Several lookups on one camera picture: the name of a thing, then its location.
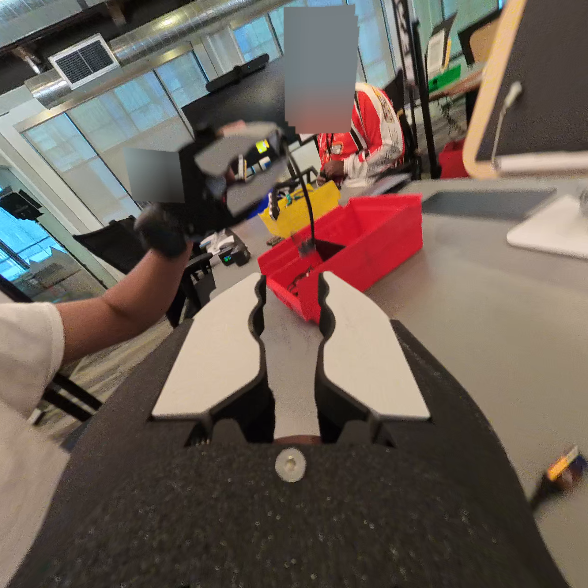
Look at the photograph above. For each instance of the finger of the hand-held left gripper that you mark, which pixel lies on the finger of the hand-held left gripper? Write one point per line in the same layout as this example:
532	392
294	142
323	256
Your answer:
229	147
255	188

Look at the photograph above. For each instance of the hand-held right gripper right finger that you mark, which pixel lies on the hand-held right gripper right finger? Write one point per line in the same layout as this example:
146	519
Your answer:
367	358

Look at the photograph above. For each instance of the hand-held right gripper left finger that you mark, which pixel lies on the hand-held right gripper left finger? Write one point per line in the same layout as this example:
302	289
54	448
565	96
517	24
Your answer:
216	358

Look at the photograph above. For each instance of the red storage bin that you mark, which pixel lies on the red storage bin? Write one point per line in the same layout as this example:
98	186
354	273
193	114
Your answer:
381	229

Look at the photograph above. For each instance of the person's left forearm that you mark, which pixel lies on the person's left forearm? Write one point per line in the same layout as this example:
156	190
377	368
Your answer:
119	303

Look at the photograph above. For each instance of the grey desk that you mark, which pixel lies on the grey desk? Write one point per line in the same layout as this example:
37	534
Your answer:
482	321

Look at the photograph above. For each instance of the dark grey device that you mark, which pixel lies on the dark grey device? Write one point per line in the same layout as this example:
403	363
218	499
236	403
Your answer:
275	206

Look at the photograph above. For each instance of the yellow storage bin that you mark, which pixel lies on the yellow storage bin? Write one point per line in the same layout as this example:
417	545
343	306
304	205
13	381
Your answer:
287	225

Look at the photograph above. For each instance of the black cube device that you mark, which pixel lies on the black cube device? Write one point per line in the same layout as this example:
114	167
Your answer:
242	255

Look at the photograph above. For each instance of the black video bar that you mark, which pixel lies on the black video bar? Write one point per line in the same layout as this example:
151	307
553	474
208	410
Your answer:
236	73

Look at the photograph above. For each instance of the black bin divider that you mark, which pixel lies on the black bin divider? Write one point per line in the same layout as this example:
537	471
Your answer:
328	250

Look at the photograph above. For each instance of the black office chair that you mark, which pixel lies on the black office chair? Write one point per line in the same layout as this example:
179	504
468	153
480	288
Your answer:
115	243

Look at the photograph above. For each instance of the white air vent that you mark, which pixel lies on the white air vent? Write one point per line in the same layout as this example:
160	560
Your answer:
85	59

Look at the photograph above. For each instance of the person's white shirt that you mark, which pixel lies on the person's white shirt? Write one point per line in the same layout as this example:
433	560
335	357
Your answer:
23	367

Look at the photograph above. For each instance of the red bag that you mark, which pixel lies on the red bag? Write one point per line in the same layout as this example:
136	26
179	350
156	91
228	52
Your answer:
452	160

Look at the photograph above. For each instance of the dark object with orange label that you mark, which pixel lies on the dark object with orange label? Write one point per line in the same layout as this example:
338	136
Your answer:
562	473

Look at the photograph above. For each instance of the book stand with black board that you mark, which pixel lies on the book stand with black board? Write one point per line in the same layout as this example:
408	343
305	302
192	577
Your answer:
542	69

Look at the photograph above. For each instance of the black wall screen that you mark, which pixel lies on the black wall screen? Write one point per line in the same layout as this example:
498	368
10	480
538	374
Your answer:
248	105

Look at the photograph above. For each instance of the silver ventilation duct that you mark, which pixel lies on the silver ventilation duct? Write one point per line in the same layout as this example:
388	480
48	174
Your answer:
183	27

